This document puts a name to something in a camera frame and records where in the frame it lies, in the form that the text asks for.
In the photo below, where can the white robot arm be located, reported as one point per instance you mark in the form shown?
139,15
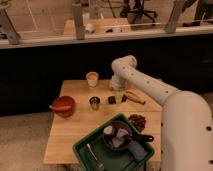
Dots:
186,118

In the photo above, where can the brown pinecone object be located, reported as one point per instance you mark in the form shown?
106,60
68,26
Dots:
138,121

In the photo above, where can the orange carrot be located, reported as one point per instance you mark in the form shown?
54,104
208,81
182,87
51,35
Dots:
60,108

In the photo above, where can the crumpled white item in pan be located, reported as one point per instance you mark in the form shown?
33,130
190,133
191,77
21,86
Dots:
116,137

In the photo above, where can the dark frying pan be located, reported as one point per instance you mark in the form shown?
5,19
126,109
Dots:
128,138

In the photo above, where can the small metal cup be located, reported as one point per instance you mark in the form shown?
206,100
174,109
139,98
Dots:
94,102

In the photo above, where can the blue grey cloth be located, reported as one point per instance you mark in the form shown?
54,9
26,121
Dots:
137,150

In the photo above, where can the green plastic tray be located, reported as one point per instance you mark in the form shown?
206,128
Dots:
112,160

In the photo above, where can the metal fork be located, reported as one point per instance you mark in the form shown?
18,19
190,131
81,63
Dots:
100,165

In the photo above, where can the black office chair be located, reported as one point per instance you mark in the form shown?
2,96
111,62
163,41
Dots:
138,11

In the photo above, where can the wooden background table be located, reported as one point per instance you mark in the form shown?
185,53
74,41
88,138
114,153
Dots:
99,26

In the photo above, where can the orange filled cup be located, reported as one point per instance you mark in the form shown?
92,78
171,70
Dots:
92,79

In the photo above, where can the red bowl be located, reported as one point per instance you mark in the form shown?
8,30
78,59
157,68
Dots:
64,101

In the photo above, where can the yellow banana toy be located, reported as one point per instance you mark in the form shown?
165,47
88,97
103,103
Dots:
133,97

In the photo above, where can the black eraser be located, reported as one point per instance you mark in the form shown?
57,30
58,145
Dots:
112,99

